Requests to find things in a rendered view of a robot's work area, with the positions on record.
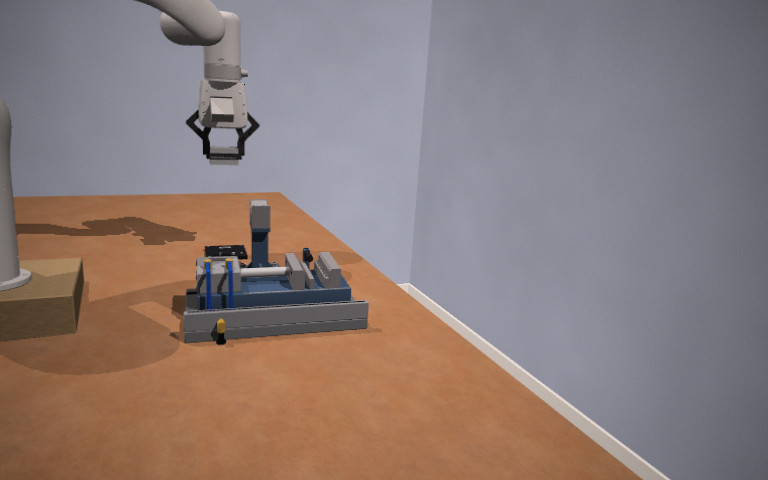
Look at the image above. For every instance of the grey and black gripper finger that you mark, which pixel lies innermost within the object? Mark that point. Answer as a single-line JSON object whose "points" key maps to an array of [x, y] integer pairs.
{"points": [[245, 135], [203, 135]]}

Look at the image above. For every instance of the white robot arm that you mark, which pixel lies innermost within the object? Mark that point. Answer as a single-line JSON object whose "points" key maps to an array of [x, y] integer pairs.
{"points": [[218, 33]]}

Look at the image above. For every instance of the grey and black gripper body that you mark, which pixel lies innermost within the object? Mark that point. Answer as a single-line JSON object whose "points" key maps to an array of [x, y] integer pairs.
{"points": [[230, 88]]}

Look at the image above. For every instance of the grey flat bar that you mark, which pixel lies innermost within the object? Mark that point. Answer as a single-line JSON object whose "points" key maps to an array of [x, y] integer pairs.
{"points": [[323, 277], [308, 276]]}

